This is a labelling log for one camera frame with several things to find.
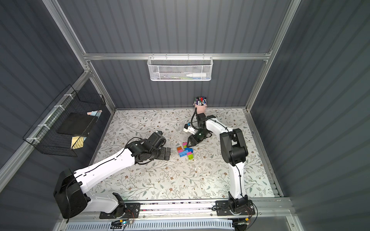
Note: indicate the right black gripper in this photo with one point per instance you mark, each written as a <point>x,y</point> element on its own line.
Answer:
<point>195,138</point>

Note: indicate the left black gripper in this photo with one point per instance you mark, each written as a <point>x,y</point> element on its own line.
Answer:
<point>163,153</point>

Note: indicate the light blue long lego brick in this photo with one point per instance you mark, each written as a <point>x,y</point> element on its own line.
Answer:
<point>186,150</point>

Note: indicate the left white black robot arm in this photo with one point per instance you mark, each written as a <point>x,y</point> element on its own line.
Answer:
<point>73,188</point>

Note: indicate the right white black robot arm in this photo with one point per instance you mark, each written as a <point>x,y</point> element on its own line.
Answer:
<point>233,150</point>

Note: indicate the pink pen cup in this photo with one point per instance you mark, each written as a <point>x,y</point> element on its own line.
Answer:
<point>201,109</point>

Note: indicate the markers in cup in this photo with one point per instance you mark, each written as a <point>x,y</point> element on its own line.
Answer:
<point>200,101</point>

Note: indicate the floral table mat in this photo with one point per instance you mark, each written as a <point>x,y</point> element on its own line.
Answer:
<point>204,176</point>

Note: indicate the pastel sticky note pad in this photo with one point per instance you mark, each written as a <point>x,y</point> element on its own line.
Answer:
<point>95,113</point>

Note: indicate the white bottle in basket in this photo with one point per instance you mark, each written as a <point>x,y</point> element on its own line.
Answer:
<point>197,75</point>

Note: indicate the yellow sticky notes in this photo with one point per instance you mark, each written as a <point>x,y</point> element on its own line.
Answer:
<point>77,142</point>

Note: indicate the black notebook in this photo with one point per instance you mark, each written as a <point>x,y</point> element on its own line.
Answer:
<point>77,125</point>

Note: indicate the small green circuit board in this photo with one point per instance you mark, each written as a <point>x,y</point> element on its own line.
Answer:
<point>119,224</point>

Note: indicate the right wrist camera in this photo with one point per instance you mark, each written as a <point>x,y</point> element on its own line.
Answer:
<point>189,128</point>

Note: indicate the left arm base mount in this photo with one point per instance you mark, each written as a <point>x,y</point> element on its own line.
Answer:
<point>130,210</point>

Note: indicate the white wire mesh basket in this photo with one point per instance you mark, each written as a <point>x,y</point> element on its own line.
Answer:
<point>176,68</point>

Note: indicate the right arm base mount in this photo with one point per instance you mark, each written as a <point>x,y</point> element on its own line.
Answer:
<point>225,208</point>

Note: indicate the black wire wall basket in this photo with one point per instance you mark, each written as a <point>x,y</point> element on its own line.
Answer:
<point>45,139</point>

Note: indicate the aluminium rail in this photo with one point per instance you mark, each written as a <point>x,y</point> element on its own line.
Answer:
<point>192,208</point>

